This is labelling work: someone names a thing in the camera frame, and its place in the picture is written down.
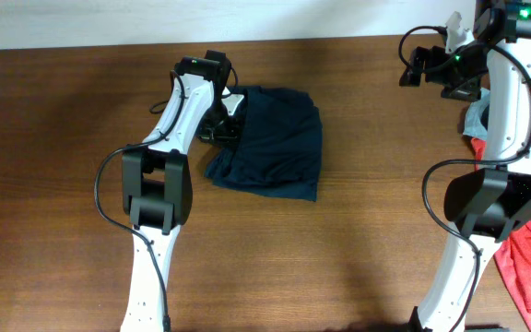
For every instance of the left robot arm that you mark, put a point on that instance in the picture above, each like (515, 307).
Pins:
(157, 187)

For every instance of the light blue garment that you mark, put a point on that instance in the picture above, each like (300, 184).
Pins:
(476, 118)

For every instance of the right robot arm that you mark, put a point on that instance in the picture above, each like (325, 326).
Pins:
(481, 208)

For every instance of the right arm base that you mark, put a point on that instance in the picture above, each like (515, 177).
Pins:
(486, 329)

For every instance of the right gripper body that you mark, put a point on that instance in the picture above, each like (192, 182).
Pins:
(461, 79)

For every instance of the navy blue shorts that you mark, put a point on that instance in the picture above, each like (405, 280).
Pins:
(280, 152)

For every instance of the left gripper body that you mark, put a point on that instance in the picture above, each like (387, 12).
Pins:
(218, 126)

